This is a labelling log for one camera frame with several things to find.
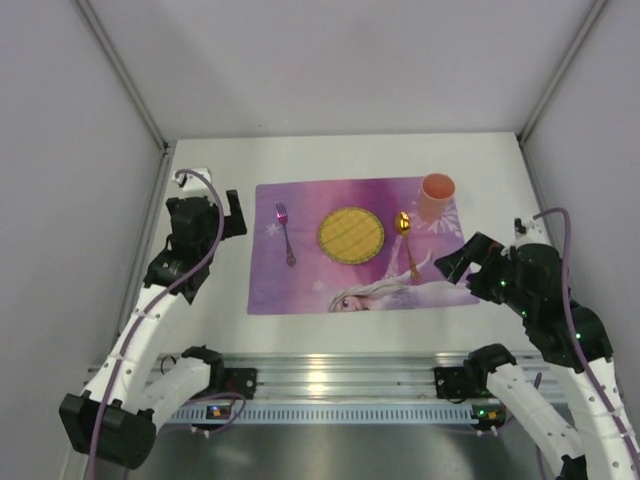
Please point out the gold spoon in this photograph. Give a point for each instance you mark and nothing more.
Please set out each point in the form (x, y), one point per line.
(402, 225)

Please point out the aluminium mounting rail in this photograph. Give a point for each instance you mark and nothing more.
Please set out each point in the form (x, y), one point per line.
(334, 378)

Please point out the pink plastic cup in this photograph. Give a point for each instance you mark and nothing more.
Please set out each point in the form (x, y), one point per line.
(436, 192)

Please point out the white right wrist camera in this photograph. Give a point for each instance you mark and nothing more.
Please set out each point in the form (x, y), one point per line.
(528, 231)

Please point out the aluminium frame post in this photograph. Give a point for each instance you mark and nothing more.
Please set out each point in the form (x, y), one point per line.
(98, 31)
(589, 21)

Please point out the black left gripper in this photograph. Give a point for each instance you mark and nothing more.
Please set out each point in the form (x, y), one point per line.
(215, 220)

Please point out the right aluminium frame post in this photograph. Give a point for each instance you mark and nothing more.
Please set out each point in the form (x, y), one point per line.
(589, 21)

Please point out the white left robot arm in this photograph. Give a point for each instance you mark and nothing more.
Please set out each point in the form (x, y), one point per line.
(118, 414)

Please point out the purple princess placemat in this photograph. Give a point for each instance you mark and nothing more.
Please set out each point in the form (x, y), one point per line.
(318, 284)

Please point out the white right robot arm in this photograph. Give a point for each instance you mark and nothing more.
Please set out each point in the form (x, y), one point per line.
(599, 442)

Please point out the left aluminium frame post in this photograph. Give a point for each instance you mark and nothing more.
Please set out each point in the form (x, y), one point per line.
(98, 31)

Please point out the yellow woven round plate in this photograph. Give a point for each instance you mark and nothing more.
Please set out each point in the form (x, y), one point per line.
(351, 235)

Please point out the iridescent purple fork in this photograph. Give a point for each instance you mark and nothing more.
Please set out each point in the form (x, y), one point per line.
(282, 217)

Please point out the white slotted cable duct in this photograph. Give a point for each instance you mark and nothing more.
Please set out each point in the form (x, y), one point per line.
(255, 413)

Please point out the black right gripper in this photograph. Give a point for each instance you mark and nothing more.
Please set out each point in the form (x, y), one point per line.
(473, 257)

